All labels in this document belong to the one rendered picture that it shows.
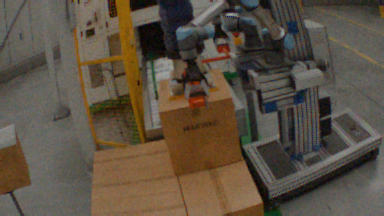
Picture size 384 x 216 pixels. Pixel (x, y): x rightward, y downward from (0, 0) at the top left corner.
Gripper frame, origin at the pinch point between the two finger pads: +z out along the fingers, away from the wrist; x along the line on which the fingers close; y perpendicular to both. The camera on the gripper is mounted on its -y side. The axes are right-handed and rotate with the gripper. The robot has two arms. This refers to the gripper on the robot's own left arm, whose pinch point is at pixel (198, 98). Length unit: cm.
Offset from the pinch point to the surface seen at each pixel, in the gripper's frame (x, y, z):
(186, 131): 8.8, 28.6, 26.7
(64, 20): 105, 161, -53
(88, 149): 106, 161, 82
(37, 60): 425, 932, 87
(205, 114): -2.9, 28.3, 19.4
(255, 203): -18, -29, 53
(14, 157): 141, 17, 20
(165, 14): 7, 52, -39
